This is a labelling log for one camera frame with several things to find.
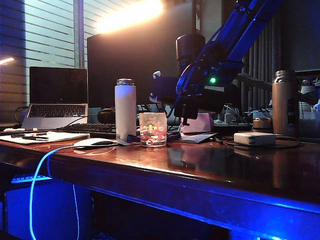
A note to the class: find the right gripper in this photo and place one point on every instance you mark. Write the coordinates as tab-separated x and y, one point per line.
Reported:
200	88

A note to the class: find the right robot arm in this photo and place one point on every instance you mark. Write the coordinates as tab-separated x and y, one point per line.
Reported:
250	30

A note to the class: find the printed glass cup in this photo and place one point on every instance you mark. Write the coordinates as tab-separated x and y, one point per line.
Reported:
153	130

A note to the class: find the white thermos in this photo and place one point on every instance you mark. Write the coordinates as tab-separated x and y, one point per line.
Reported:
125	112

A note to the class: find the brown thermos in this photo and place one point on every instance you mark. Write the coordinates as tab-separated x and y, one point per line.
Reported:
283	107

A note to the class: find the purple tissue pack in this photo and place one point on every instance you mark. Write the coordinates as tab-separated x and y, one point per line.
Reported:
200	125

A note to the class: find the dark paper sheet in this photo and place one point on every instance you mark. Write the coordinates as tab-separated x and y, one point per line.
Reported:
200	138

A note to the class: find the power strip with plugs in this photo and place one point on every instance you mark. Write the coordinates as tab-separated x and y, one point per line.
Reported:
232	117

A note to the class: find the large black monitor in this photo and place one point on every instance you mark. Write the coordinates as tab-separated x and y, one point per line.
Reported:
125	75

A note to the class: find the white power adapter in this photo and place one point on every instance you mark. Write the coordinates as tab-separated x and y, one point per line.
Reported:
255	139

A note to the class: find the small copper tin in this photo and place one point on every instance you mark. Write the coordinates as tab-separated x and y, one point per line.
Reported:
262	123

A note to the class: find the black headphones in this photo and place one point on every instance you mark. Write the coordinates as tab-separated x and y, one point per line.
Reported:
107	116

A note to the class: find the black keyboard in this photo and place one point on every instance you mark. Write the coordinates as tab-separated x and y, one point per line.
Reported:
89	128

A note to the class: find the white computer mouse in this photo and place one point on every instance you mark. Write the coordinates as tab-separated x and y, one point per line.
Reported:
87	143

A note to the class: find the white notepad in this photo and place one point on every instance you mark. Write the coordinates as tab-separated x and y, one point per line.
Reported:
64	136

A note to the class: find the clear plastic storage box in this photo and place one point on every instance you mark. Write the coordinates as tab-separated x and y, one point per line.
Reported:
310	125

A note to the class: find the silver open laptop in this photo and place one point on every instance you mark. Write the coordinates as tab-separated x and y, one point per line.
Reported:
58	85

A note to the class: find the black pen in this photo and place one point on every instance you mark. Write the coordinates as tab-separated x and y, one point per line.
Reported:
37	138
27	135

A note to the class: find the white window blinds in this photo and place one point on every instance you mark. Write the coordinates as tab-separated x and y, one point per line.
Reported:
50	37

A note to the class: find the black spiral notebook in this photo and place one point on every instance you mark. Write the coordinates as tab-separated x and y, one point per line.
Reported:
27	132

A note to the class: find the under-desk cabinet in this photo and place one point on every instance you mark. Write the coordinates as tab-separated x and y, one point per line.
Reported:
51	212

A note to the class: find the backlit under-desk keyboard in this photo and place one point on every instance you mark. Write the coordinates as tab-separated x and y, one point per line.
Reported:
27	179

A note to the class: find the dark metal rail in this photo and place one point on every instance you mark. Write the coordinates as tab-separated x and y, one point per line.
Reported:
255	82

